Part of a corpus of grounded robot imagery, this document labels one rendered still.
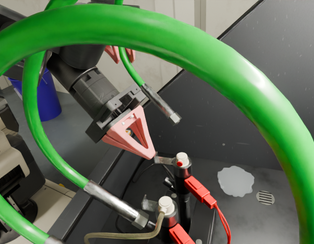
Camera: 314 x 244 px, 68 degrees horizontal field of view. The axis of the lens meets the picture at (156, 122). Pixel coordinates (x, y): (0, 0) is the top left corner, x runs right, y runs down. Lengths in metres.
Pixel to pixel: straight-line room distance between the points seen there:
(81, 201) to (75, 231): 0.06
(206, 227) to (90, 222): 0.28
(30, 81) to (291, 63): 0.51
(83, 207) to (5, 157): 0.59
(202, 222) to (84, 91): 0.30
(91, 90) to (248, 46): 0.37
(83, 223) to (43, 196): 1.06
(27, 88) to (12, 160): 0.83
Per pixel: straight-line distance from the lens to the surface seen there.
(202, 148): 0.74
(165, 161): 0.36
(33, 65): 0.24
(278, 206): 0.69
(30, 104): 0.28
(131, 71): 0.45
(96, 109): 0.34
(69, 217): 0.55
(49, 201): 1.57
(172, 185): 0.39
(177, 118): 0.42
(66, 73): 0.35
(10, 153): 1.09
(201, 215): 0.46
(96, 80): 0.34
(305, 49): 0.59
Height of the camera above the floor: 1.36
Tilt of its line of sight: 34 degrees down
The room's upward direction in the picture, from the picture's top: 7 degrees counter-clockwise
